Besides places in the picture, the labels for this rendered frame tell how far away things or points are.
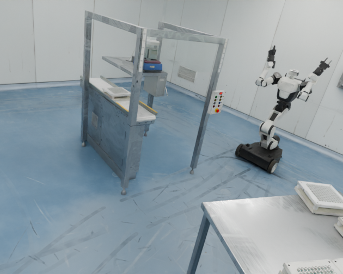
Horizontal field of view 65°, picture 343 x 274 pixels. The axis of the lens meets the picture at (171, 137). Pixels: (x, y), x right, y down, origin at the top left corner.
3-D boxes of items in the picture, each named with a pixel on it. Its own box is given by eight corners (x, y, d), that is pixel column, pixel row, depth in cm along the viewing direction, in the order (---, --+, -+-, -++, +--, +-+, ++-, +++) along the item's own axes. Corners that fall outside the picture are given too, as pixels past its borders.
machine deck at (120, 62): (167, 77, 254) (167, 73, 253) (132, 77, 231) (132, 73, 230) (134, 61, 296) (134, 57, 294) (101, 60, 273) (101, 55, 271)
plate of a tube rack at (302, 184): (353, 211, 164) (354, 208, 163) (315, 206, 161) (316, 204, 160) (329, 186, 186) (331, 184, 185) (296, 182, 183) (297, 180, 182)
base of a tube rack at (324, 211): (349, 217, 166) (350, 214, 165) (312, 213, 163) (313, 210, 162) (326, 192, 188) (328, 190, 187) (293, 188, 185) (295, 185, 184)
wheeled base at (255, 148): (256, 146, 447) (263, 128, 432) (286, 160, 416) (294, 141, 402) (236, 155, 402) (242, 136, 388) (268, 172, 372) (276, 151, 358)
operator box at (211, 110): (220, 113, 309) (226, 91, 298) (210, 114, 299) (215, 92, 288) (216, 111, 313) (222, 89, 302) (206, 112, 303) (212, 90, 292)
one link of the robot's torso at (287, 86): (277, 95, 396) (286, 72, 381) (300, 104, 376) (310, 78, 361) (269, 98, 376) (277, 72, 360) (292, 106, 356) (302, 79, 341)
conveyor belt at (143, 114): (155, 120, 272) (155, 116, 269) (133, 123, 256) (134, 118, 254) (99, 81, 362) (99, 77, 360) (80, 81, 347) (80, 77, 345)
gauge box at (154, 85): (164, 96, 263) (167, 76, 254) (155, 97, 256) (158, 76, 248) (151, 89, 277) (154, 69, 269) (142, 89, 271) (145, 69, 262)
